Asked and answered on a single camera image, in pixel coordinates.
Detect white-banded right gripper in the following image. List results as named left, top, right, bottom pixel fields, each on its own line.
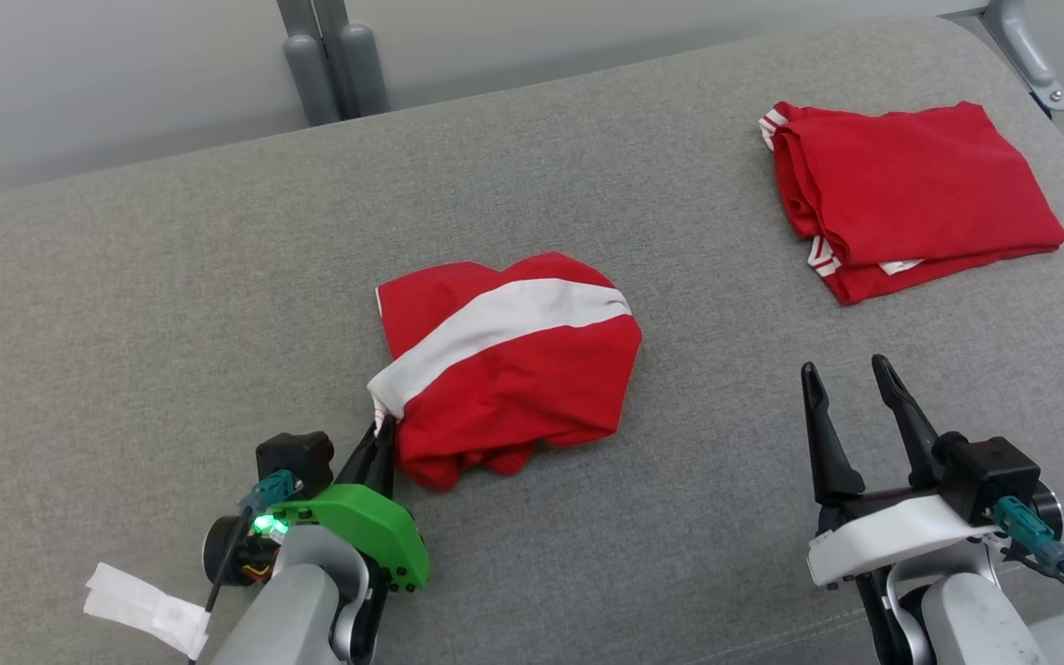
left=800, top=355, right=1000, bottom=588

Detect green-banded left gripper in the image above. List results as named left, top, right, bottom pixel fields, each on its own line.
left=266, top=416, right=431, bottom=593

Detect red shorts white stripe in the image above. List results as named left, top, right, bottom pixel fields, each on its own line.
left=368, top=251, right=644, bottom=490

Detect red basketball jersey white sleeves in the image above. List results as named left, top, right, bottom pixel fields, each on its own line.
left=758, top=100, right=1064, bottom=306

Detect teal left camera connector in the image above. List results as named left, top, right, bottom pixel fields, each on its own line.
left=238, top=469, right=298, bottom=518

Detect teal camera connector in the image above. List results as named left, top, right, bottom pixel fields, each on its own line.
left=238, top=469, right=298, bottom=518
left=992, top=496, right=1064, bottom=569

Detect teal right camera connector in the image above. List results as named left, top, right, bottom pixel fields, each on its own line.
left=992, top=496, right=1064, bottom=569

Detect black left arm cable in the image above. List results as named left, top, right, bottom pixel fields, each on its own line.
left=188, top=513, right=251, bottom=665

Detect white left cable tag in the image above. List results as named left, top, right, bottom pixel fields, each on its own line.
left=84, top=562, right=212, bottom=659

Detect grey metal partition post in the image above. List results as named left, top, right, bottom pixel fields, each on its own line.
left=313, top=0, right=392, bottom=119
left=275, top=0, right=341, bottom=128

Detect grey metal bracket foot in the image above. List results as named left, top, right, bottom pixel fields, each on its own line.
left=983, top=0, right=1064, bottom=112

